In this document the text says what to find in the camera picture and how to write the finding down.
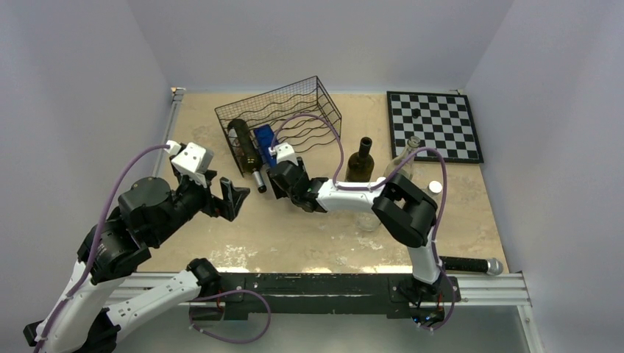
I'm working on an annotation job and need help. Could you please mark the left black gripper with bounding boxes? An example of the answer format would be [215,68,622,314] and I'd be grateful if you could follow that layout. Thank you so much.
[149,168,249,244]

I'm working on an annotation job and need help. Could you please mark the green wine bottle gold label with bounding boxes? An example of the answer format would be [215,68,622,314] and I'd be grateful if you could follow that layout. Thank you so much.
[227,118,267,193]

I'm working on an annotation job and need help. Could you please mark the blue square glass bottle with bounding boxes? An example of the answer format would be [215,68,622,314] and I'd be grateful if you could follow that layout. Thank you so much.
[253,124,277,168]

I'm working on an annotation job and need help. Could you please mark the dark brown wine bottle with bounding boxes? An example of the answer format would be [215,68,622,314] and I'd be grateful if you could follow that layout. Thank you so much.
[345,137,375,182]

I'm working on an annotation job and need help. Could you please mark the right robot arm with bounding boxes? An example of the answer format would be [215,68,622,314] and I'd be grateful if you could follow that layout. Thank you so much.
[268,158,443,299]

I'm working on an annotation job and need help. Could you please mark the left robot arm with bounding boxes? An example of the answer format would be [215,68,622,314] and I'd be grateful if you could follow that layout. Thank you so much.
[24,176,249,352]

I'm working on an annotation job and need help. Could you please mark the clear bottle white cap left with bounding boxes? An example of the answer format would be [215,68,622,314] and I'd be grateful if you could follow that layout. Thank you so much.
[355,213,381,232]

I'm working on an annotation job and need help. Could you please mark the clear bottle white cap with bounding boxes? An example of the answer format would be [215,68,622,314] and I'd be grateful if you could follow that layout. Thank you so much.
[425,180,443,208]
[355,213,381,232]

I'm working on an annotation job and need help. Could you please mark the clear uncapped glass bottle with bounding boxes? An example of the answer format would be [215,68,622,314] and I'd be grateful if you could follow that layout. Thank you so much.
[383,136,421,179]

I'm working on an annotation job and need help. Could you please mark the clear bottle white cap right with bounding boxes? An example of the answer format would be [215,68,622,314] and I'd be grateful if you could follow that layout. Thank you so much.
[425,180,443,208]

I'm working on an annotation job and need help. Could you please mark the black white chessboard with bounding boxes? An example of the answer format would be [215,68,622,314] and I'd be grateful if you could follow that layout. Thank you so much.
[386,91,484,164]

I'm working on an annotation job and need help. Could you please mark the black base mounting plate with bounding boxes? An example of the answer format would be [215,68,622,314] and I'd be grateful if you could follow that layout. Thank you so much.
[189,273,461,324]

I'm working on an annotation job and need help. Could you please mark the black silver microphone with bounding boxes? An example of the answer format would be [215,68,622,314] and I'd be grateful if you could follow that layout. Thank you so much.
[440,256,504,276]

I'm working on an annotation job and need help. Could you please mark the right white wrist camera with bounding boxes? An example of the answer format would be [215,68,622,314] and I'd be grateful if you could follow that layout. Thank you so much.
[269,143,297,165]

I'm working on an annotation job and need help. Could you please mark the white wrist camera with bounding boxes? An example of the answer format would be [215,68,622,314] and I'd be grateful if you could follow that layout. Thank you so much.
[171,143,214,189]
[269,143,297,165]

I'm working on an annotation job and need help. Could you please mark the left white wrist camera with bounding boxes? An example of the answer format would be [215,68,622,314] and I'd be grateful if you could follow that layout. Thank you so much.
[171,143,214,189]

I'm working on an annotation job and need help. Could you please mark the black wire wine rack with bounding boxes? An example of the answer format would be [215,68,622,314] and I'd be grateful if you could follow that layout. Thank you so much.
[215,76,342,176]

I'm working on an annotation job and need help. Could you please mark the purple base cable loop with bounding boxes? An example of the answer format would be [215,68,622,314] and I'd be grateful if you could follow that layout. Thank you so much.
[188,289,272,345]

